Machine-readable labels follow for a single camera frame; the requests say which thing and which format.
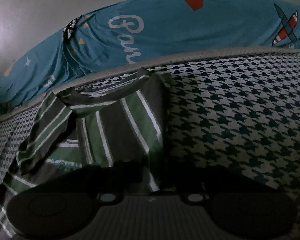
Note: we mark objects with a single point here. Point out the blue printed quilt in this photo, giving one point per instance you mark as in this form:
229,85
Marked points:
136,30

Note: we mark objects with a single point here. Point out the green black striped shirt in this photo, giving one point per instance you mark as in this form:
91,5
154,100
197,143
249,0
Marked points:
101,127

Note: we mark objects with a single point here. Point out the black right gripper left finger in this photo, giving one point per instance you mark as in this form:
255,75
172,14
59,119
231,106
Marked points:
124,178

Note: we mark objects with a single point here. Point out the houndstooth bed sheet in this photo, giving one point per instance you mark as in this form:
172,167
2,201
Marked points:
244,113

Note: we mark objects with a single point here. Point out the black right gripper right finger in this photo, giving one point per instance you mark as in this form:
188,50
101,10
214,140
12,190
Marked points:
216,182

